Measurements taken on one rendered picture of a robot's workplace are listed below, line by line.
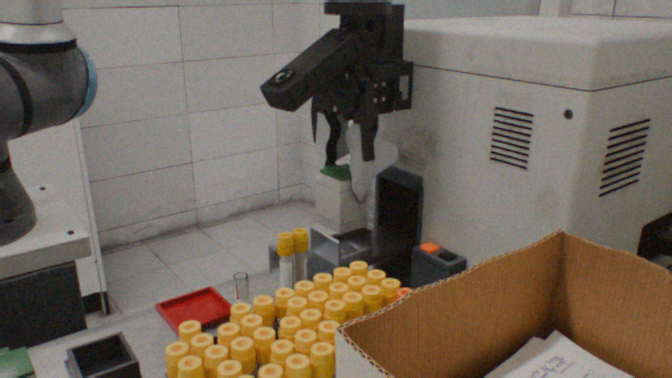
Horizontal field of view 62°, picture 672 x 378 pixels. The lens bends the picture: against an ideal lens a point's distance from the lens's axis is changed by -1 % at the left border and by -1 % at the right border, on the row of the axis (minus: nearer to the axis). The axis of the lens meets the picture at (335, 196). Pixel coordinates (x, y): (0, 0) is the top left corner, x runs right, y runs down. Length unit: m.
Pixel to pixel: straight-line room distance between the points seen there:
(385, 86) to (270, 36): 2.53
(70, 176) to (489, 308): 1.88
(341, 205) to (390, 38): 0.19
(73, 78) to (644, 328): 0.75
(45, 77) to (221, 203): 2.38
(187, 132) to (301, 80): 2.45
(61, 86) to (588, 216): 0.68
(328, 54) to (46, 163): 1.69
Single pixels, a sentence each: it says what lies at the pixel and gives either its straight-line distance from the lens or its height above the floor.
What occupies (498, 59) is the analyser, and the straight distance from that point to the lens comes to 0.58.
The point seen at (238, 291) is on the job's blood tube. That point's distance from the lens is 0.49.
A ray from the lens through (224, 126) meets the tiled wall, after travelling 3.06.
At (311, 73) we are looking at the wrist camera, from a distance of 0.55.
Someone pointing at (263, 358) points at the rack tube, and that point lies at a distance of 0.40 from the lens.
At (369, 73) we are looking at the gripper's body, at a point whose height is 1.13.
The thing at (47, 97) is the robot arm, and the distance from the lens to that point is 0.85.
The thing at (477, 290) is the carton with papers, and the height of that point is 1.00.
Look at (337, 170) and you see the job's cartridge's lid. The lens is 0.63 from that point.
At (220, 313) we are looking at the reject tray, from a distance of 0.64.
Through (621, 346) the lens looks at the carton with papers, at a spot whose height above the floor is 0.95.
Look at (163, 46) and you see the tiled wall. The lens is 2.87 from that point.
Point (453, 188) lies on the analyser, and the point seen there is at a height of 1.00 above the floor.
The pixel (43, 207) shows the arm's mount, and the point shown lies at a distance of 0.91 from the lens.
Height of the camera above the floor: 1.21
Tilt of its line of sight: 20 degrees down
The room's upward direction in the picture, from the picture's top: straight up
